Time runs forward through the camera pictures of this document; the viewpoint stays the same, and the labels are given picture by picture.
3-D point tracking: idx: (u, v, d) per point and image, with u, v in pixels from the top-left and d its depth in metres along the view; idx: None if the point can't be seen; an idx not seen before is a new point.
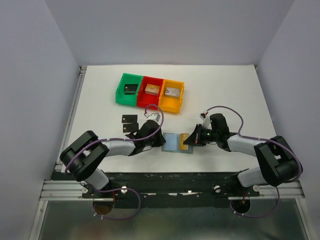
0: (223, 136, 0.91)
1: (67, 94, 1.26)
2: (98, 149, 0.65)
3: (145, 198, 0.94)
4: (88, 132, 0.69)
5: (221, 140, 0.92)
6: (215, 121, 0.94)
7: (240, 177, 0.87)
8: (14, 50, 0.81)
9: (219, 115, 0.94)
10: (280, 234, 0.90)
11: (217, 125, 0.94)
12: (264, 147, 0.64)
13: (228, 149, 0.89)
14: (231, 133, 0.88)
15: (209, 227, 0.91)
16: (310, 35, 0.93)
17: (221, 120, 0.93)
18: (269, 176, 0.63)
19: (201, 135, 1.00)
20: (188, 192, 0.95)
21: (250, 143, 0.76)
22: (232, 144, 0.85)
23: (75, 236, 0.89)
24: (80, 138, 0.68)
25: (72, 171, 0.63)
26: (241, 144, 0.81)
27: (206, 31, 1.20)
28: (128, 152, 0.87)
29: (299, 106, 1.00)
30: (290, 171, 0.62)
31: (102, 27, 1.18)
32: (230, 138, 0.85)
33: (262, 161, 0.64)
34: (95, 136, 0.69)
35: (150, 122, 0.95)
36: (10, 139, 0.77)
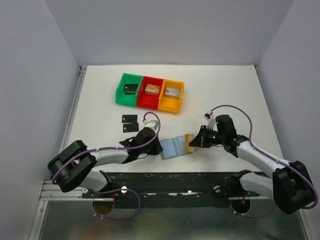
0: (231, 139, 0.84)
1: (67, 94, 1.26)
2: (86, 161, 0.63)
3: (145, 198, 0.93)
4: (77, 142, 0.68)
5: (228, 144, 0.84)
6: (221, 123, 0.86)
7: (243, 182, 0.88)
8: (13, 50, 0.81)
9: (227, 117, 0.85)
10: (280, 234, 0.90)
11: (224, 128, 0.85)
12: (283, 175, 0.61)
13: (235, 153, 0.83)
14: (240, 137, 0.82)
15: (208, 226, 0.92)
16: (310, 34, 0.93)
17: (229, 122, 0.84)
18: (283, 202, 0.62)
19: (206, 137, 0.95)
20: (188, 192, 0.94)
21: (265, 161, 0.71)
22: (240, 152, 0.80)
23: (74, 236, 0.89)
24: (68, 148, 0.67)
25: (59, 182, 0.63)
26: (253, 157, 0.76)
27: (206, 31, 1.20)
28: (121, 160, 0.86)
29: (299, 106, 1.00)
30: (306, 201, 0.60)
31: (102, 27, 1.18)
32: (240, 146, 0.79)
33: (278, 188, 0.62)
34: (84, 146, 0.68)
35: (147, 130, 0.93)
36: (10, 139, 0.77)
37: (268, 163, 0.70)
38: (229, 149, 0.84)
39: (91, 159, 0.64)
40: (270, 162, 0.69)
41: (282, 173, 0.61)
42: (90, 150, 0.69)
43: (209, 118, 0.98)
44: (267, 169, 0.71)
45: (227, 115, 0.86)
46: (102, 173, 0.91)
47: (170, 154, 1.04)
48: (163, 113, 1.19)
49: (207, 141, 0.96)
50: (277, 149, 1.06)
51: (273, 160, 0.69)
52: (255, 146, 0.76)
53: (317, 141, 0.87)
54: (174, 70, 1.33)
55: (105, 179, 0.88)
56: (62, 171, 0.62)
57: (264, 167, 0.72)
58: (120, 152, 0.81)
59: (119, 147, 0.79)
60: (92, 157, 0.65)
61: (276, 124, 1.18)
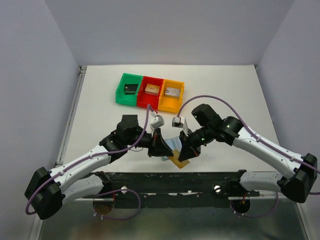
0: (220, 126, 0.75)
1: (67, 94, 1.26)
2: (49, 192, 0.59)
3: (145, 198, 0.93)
4: (39, 171, 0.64)
5: (220, 132, 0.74)
6: (201, 115, 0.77)
7: (243, 184, 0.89)
8: (14, 50, 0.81)
9: (202, 106, 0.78)
10: (280, 234, 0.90)
11: (206, 118, 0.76)
12: (303, 177, 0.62)
13: (230, 141, 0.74)
14: (229, 123, 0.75)
15: (208, 226, 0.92)
16: (310, 34, 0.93)
17: (207, 109, 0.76)
18: (294, 196, 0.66)
19: (192, 140, 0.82)
20: (188, 192, 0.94)
21: (279, 160, 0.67)
22: (238, 143, 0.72)
23: (74, 236, 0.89)
24: (33, 180, 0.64)
25: (37, 211, 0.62)
26: (258, 152, 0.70)
27: (206, 31, 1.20)
28: (106, 162, 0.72)
29: (299, 106, 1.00)
30: (310, 185, 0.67)
31: (102, 27, 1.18)
32: (240, 137, 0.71)
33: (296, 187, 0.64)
34: (46, 174, 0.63)
35: (126, 121, 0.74)
36: (10, 138, 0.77)
37: (281, 160, 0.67)
38: (223, 138, 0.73)
39: (53, 189, 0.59)
40: (284, 160, 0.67)
41: (300, 174, 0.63)
42: (54, 176, 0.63)
43: (181, 123, 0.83)
44: (279, 166, 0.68)
45: (202, 103, 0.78)
46: (97, 175, 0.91)
47: None
48: (163, 112, 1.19)
49: (197, 144, 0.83)
50: None
51: (287, 157, 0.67)
52: (259, 138, 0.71)
53: (317, 141, 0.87)
54: (174, 69, 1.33)
55: (100, 182, 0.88)
56: (34, 205, 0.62)
57: (274, 164, 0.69)
58: (98, 158, 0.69)
59: (93, 155, 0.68)
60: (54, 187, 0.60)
61: (276, 124, 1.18)
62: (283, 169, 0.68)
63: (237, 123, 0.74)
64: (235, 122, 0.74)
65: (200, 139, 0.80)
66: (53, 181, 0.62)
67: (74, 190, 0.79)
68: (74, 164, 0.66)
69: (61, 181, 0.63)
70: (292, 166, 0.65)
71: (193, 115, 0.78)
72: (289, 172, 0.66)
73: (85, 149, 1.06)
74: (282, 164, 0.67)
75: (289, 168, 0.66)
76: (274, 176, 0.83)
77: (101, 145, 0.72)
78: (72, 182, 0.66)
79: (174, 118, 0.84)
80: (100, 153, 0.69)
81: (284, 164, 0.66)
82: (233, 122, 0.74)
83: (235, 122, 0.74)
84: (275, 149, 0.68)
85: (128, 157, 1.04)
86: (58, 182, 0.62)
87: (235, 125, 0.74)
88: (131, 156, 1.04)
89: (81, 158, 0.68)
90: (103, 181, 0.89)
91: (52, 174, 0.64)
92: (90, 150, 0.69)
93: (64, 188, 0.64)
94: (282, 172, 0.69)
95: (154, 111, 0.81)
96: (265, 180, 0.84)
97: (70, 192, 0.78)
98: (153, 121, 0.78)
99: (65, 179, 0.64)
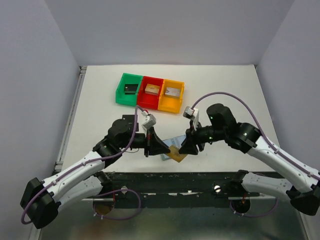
0: (237, 132, 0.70)
1: (67, 94, 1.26)
2: (42, 203, 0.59)
3: (145, 198, 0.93)
4: (32, 181, 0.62)
5: (236, 139, 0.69)
6: (219, 117, 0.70)
7: (246, 185, 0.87)
8: (14, 51, 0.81)
9: (221, 108, 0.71)
10: (280, 234, 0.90)
11: (224, 122, 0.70)
12: None
13: (244, 150, 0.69)
14: (246, 129, 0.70)
15: (208, 226, 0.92)
16: (310, 34, 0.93)
17: (227, 113, 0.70)
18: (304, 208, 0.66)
19: (200, 136, 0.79)
20: (188, 192, 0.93)
21: (296, 174, 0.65)
22: (254, 153, 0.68)
23: (74, 236, 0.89)
24: (27, 190, 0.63)
25: (33, 221, 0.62)
26: (274, 164, 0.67)
27: (206, 31, 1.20)
28: (100, 167, 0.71)
29: (299, 106, 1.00)
30: None
31: (102, 27, 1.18)
32: (258, 148, 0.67)
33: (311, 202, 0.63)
34: (40, 184, 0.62)
35: (116, 126, 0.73)
36: (10, 139, 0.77)
37: (299, 175, 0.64)
38: (238, 146, 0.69)
39: (47, 199, 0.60)
40: (301, 175, 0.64)
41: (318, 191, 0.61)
42: (47, 186, 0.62)
43: (193, 116, 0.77)
44: (294, 180, 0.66)
45: (221, 106, 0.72)
46: (96, 176, 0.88)
47: None
48: (163, 112, 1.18)
49: (204, 141, 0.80)
50: None
51: (304, 172, 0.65)
52: (278, 150, 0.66)
53: (317, 142, 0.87)
54: (174, 69, 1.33)
55: (98, 183, 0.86)
56: (29, 215, 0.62)
57: (290, 177, 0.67)
58: (92, 165, 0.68)
59: (86, 162, 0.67)
60: (48, 197, 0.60)
61: (276, 124, 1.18)
62: (298, 183, 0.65)
63: (255, 131, 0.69)
64: (252, 129, 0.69)
65: (208, 137, 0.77)
66: (47, 191, 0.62)
67: (71, 195, 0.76)
68: (67, 173, 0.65)
69: (55, 191, 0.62)
70: (310, 182, 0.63)
71: (209, 116, 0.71)
72: (304, 188, 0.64)
73: (85, 150, 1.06)
74: (299, 179, 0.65)
75: (306, 184, 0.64)
76: (283, 185, 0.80)
77: (94, 150, 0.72)
78: (67, 189, 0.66)
79: (187, 109, 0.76)
80: (93, 160, 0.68)
81: (301, 179, 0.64)
82: (250, 129, 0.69)
83: (252, 130, 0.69)
84: (293, 163, 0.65)
85: (128, 157, 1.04)
86: (51, 192, 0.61)
87: (252, 133, 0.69)
88: (131, 156, 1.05)
89: (74, 166, 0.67)
90: (102, 181, 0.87)
91: (45, 184, 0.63)
92: (83, 158, 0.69)
93: (59, 196, 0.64)
94: (296, 186, 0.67)
95: (144, 111, 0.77)
96: (273, 188, 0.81)
97: (66, 198, 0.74)
98: (145, 123, 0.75)
99: (59, 187, 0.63)
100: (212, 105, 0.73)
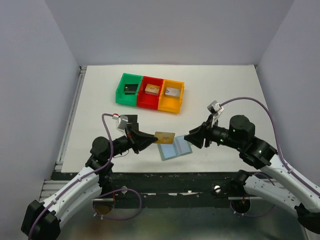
0: (254, 149, 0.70)
1: (67, 94, 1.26)
2: (46, 222, 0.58)
3: (145, 198, 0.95)
4: (32, 204, 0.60)
5: (250, 155, 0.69)
6: (242, 132, 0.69)
7: (248, 189, 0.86)
8: (14, 50, 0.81)
9: (247, 123, 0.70)
10: (280, 234, 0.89)
11: (246, 137, 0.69)
12: None
13: (257, 166, 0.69)
14: (263, 148, 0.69)
15: (208, 227, 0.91)
16: (310, 34, 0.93)
17: (252, 130, 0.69)
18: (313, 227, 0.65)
19: (212, 135, 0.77)
20: (188, 192, 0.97)
21: (307, 195, 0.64)
22: (267, 170, 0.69)
23: (74, 236, 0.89)
24: (27, 213, 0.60)
25: None
26: (287, 183, 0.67)
27: (206, 31, 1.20)
28: (95, 180, 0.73)
29: (299, 105, 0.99)
30: None
31: (102, 27, 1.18)
32: (271, 167, 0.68)
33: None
34: (40, 205, 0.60)
35: (97, 145, 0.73)
36: (10, 138, 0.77)
37: (310, 196, 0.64)
38: (252, 162, 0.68)
39: (51, 218, 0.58)
40: (313, 196, 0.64)
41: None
42: (47, 205, 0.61)
43: (216, 113, 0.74)
44: (305, 200, 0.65)
45: (248, 121, 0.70)
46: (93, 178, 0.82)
47: (170, 154, 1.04)
48: (163, 112, 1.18)
49: (213, 140, 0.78)
50: None
51: (316, 194, 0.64)
52: (291, 170, 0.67)
53: (317, 141, 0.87)
54: (174, 69, 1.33)
55: (97, 186, 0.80)
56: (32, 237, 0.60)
57: (301, 197, 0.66)
58: (87, 180, 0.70)
59: (81, 177, 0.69)
60: (51, 216, 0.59)
61: (276, 124, 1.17)
62: (309, 204, 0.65)
63: (270, 149, 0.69)
64: (267, 146, 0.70)
65: (219, 139, 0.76)
66: (48, 211, 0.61)
67: (69, 209, 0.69)
68: (65, 190, 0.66)
69: (56, 209, 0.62)
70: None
71: (233, 127, 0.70)
72: (315, 209, 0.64)
73: (85, 149, 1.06)
74: (310, 200, 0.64)
75: (316, 206, 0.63)
76: (291, 199, 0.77)
77: (87, 166, 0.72)
78: (67, 206, 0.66)
79: (215, 104, 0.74)
80: (88, 175, 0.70)
81: (313, 201, 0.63)
82: (263, 146, 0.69)
83: (267, 147, 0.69)
84: (305, 184, 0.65)
85: (128, 157, 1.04)
86: (53, 211, 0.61)
87: (266, 151, 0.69)
88: (131, 156, 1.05)
89: (70, 183, 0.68)
90: (100, 184, 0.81)
91: (45, 205, 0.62)
92: (77, 174, 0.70)
93: (60, 214, 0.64)
94: (307, 206, 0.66)
95: (114, 114, 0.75)
96: (279, 200, 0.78)
97: (66, 212, 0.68)
98: (117, 125, 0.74)
99: (60, 206, 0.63)
100: (236, 118, 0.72)
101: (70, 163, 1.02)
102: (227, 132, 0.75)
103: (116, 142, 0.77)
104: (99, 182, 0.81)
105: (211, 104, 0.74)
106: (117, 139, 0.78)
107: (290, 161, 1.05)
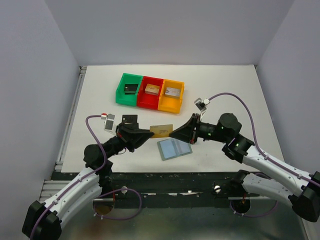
0: (234, 144, 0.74)
1: (67, 94, 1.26)
2: (48, 222, 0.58)
3: (145, 198, 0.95)
4: (33, 205, 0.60)
5: (231, 149, 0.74)
6: (228, 130, 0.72)
7: (245, 186, 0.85)
8: (14, 51, 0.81)
9: (235, 122, 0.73)
10: (280, 233, 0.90)
11: (231, 135, 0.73)
12: (311, 195, 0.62)
13: (239, 159, 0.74)
14: (243, 143, 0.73)
15: (208, 227, 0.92)
16: (310, 34, 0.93)
17: (237, 129, 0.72)
18: (303, 213, 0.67)
19: (200, 130, 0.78)
20: (188, 192, 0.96)
21: (287, 178, 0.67)
22: (248, 161, 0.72)
23: (74, 236, 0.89)
24: (28, 214, 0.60)
25: None
26: (266, 169, 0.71)
27: (206, 31, 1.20)
28: (95, 180, 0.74)
29: (299, 106, 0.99)
30: None
31: (102, 27, 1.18)
32: (248, 156, 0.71)
33: (305, 204, 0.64)
34: (41, 205, 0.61)
35: (89, 151, 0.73)
36: (10, 139, 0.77)
37: (289, 178, 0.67)
38: (232, 155, 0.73)
39: (52, 218, 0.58)
40: (291, 178, 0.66)
41: (308, 192, 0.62)
42: (49, 206, 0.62)
43: (205, 107, 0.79)
44: (286, 183, 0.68)
45: (236, 120, 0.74)
46: None
47: (170, 154, 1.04)
48: (163, 112, 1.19)
49: (200, 135, 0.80)
50: (278, 149, 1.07)
51: (294, 175, 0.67)
52: (267, 156, 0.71)
53: (317, 141, 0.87)
54: (174, 69, 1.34)
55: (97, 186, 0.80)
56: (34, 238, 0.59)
57: (282, 181, 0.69)
58: (87, 180, 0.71)
59: (82, 177, 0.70)
60: (52, 216, 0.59)
61: (276, 124, 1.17)
62: (291, 187, 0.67)
63: (248, 143, 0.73)
64: (246, 141, 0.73)
65: (207, 134, 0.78)
66: (49, 211, 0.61)
67: (70, 209, 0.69)
68: (66, 190, 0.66)
69: (58, 210, 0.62)
70: (299, 183, 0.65)
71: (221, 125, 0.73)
72: (297, 190, 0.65)
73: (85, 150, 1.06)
74: (289, 182, 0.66)
75: (296, 186, 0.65)
76: (285, 189, 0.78)
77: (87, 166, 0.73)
78: (67, 207, 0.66)
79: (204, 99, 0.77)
80: (89, 175, 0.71)
81: (292, 182, 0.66)
82: (242, 141, 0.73)
83: (246, 142, 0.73)
84: (282, 167, 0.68)
85: (128, 157, 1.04)
86: (54, 211, 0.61)
87: (245, 145, 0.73)
88: (131, 156, 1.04)
89: (71, 183, 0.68)
90: (100, 184, 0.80)
91: (47, 206, 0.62)
92: (78, 174, 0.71)
93: (61, 215, 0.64)
94: (290, 189, 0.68)
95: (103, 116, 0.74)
96: (274, 191, 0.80)
97: (66, 213, 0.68)
98: (104, 126, 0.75)
99: (61, 206, 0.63)
100: (226, 115, 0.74)
101: (70, 163, 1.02)
102: (212, 126, 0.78)
103: (107, 145, 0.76)
104: (99, 182, 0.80)
105: (196, 103, 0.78)
106: (108, 142, 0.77)
107: (290, 161, 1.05)
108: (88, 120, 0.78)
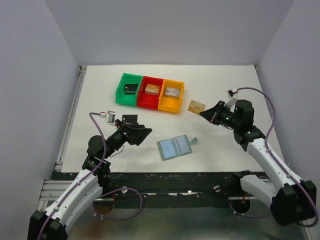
0: (245, 131, 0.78)
1: (67, 94, 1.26)
2: (52, 230, 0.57)
3: (145, 198, 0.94)
4: (34, 214, 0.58)
5: (240, 134, 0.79)
6: (240, 111, 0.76)
7: (243, 182, 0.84)
8: (14, 50, 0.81)
9: (248, 107, 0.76)
10: (280, 233, 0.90)
11: (242, 118, 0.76)
12: (290, 192, 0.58)
13: (244, 146, 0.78)
14: (255, 133, 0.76)
15: (209, 227, 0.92)
16: (310, 34, 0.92)
17: (248, 113, 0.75)
18: (278, 212, 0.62)
19: (219, 115, 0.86)
20: (188, 192, 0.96)
21: (276, 172, 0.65)
22: (250, 148, 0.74)
23: (74, 236, 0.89)
24: (30, 225, 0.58)
25: None
26: (262, 160, 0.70)
27: (206, 31, 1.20)
28: (94, 181, 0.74)
29: (299, 106, 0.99)
30: (302, 216, 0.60)
31: (102, 27, 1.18)
32: (253, 144, 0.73)
33: (280, 200, 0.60)
34: (42, 214, 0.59)
35: (93, 143, 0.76)
36: (10, 139, 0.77)
37: (278, 173, 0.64)
38: (240, 140, 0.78)
39: (56, 225, 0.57)
40: (281, 174, 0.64)
41: (289, 189, 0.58)
42: (50, 214, 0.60)
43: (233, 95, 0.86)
44: (274, 178, 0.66)
45: (250, 104, 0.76)
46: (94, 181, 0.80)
47: (170, 154, 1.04)
48: (163, 113, 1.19)
49: (219, 119, 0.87)
50: (278, 149, 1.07)
51: (284, 172, 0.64)
52: (270, 149, 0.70)
53: (316, 142, 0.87)
54: (174, 69, 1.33)
55: (96, 187, 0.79)
56: None
57: (272, 176, 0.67)
58: (86, 182, 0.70)
59: (80, 180, 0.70)
60: (56, 223, 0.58)
61: (276, 124, 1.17)
62: (277, 183, 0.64)
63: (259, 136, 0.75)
64: (259, 134, 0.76)
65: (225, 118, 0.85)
66: (52, 219, 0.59)
67: (73, 213, 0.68)
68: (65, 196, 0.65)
69: (60, 216, 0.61)
70: (285, 181, 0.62)
71: (236, 106, 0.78)
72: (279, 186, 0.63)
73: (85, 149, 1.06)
74: (277, 177, 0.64)
75: (281, 182, 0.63)
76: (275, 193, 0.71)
77: (84, 168, 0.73)
78: (69, 212, 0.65)
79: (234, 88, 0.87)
80: (86, 177, 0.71)
81: (279, 177, 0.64)
82: (255, 133, 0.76)
83: (258, 134, 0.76)
84: (277, 162, 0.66)
85: (128, 157, 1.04)
86: (57, 218, 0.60)
87: (255, 136, 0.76)
88: (131, 156, 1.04)
89: (69, 188, 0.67)
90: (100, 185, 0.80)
91: (48, 213, 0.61)
92: (76, 178, 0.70)
93: (64, 221, 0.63)
94: (276, 186, 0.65)
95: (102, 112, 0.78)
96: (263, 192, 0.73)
97: (70, 217, 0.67)
98: (107, 120, 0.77)
99: (63, 212, 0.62)
100: (243, 101, 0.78)
101: (70, 163, 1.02)
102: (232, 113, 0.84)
103: (109, 139, 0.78)
104: (99, 182, 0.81)
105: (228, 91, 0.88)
106: (111, 136, 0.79)
107: (290, 161, 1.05)
108: (92, 115, 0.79)
